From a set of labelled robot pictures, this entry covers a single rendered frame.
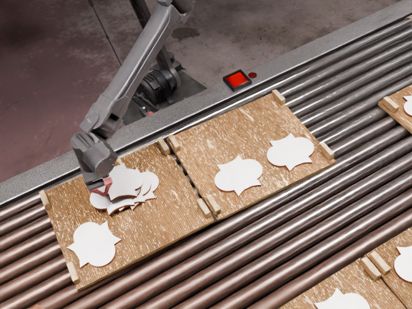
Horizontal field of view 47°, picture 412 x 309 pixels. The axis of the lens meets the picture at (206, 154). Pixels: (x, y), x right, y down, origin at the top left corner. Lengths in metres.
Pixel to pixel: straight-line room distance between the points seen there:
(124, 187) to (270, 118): 0.53
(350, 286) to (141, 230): 0.58
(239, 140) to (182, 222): 0.34
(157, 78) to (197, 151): 1.09
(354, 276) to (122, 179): 0.69
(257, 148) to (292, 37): 2.00
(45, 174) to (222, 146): 0.57
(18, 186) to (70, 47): 2.11
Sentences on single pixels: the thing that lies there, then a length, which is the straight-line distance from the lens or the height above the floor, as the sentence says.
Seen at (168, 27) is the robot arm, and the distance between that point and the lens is 1.26.
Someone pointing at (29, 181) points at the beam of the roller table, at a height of 0.91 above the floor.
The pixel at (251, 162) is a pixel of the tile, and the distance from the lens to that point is 1.46.
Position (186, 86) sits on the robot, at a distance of 2.73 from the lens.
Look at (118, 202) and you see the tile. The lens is 1.40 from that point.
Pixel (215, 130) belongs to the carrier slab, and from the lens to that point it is 1.56.
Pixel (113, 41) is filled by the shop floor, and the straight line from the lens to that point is 3.54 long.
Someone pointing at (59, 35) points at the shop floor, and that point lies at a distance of 3.74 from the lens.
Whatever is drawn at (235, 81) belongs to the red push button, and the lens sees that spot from 1.73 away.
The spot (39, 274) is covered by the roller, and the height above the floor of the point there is 0.92.
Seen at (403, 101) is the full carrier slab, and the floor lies 0.94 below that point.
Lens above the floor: 2.10
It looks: 51 degrees down
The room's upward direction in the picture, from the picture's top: 6 degrees counter-clockwise
